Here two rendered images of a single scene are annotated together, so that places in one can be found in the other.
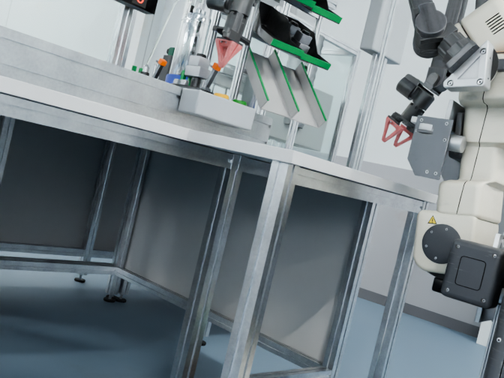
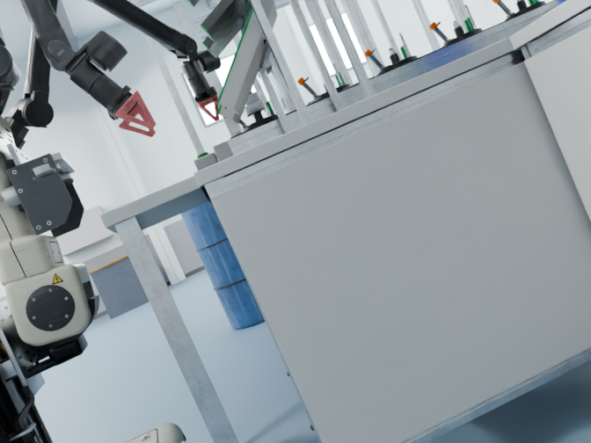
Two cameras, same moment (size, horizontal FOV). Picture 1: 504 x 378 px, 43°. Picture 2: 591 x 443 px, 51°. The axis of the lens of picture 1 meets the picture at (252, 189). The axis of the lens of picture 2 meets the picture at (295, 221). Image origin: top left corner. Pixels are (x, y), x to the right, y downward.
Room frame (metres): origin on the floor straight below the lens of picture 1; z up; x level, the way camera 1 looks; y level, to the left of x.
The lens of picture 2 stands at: (3.19, -1.32, 0.75)
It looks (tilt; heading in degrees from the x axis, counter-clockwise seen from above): 3 degrees down; 131
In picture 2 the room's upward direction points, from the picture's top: 24 degrees counter-clockwise
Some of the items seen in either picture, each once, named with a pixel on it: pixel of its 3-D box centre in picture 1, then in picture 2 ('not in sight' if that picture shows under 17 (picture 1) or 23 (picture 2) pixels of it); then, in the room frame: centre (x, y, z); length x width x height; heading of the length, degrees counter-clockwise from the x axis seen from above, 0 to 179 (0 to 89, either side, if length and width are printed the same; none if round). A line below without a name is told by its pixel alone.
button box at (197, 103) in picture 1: (217, 109); (207, 167); (1.68, 0.13, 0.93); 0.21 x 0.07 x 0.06; 137
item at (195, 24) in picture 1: (193, 37); not in sight; (2.87, 0.41, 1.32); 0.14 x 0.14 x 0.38
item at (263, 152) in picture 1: (277, 160); (232, 179); (1.94, -0.05, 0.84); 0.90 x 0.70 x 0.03; 144
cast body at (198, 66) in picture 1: (196, 65); (254, 101); (1.89, 0.24, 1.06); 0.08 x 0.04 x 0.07; 48
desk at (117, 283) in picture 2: not in sight; (124, 283); (-6.43, 4.88, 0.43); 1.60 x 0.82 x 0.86; 144
